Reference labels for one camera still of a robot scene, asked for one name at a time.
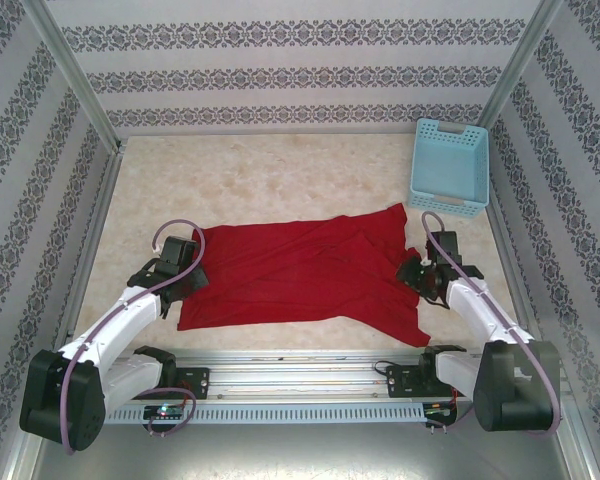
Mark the red t-shirt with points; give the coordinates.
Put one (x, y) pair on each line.
(280, 280)

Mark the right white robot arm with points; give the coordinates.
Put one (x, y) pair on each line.
(475, 310)

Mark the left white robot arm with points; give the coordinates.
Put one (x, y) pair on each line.
(125, 315)

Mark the light blue plastic basket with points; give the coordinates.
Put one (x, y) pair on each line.
(450, 165)

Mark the aluminium table side rail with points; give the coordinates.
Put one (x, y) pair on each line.
(87, 255)
(506, 250)

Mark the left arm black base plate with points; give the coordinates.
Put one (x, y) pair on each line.
(195, 382)

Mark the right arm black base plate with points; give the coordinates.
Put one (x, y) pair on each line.
(400, 382)

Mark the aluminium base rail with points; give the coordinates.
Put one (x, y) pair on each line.
(300, 380)

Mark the aluminium frame post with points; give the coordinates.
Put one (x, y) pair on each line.
(517, 62)
(74, 75)

